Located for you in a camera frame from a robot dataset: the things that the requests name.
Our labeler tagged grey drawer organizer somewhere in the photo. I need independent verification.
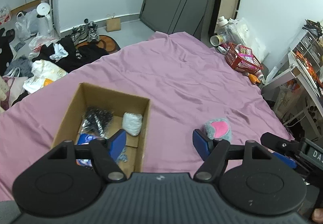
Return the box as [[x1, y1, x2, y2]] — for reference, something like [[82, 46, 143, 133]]
[[296, 29, 322, 65]]

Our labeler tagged blue tissue pack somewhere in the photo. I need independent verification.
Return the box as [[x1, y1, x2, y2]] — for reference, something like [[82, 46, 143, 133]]
[[76, 133, 95, 168]]

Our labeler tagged person's right hand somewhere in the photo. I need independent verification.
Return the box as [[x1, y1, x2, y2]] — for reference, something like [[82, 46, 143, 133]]
[[312, 208, 323, 223]]

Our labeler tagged white desk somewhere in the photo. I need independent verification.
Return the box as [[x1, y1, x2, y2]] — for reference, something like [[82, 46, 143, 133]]
[[262, 50, 322, 115]]

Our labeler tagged pink bed sheet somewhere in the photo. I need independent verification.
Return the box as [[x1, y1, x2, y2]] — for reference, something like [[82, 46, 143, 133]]
[[1, 32, 291, 201]]

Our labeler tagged orange small bottle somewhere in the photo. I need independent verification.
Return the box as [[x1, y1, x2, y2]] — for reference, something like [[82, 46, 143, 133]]
[[248, 73, 261, 85]]

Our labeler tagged pink snack packet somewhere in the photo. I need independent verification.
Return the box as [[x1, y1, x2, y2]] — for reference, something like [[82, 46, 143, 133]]
[[235, 44, 254, 63]]

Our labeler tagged pair of sneakers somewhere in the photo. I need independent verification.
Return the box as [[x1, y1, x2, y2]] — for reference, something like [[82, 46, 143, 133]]
[[70, 20, 100, 45]]

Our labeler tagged black clothes pile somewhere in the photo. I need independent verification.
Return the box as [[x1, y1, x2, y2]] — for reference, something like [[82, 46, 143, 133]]
[[31, 36, 108, 73]]

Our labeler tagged open cardboard box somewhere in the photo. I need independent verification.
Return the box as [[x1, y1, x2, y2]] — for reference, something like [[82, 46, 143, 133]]
[[52, 83, 151, 177]]

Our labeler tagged black mesh fabric bundle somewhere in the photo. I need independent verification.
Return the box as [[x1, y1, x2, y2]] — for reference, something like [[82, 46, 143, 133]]
[[81, 107, 113, 138]]

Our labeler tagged tape roll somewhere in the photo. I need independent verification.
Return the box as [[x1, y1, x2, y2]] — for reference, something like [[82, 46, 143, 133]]
[[210, 35, 225, 46]]

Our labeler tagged white soft pouch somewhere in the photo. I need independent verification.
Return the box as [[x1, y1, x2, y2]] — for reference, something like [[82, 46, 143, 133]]
[[122, 112, 143, 136]]

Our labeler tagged grey pink plush toy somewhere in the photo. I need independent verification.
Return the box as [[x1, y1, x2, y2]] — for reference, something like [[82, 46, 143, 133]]
[[201, 118, 232, 142]]

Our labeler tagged small brown paper bag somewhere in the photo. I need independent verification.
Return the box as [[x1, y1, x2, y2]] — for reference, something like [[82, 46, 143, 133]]
[[106, 14, 121, 32]]

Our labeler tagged red plastic basket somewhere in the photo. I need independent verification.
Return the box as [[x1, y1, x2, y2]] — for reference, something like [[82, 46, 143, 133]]
[[225, 43, 263, 74]]

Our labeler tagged clear plastic bottle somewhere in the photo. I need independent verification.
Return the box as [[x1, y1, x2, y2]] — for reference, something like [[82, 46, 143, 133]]
[[216, 16, 242, 44]]

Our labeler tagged white plastic bag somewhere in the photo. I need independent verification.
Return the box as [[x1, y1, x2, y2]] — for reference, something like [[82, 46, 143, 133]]
[[15, 9, 38, 41]]

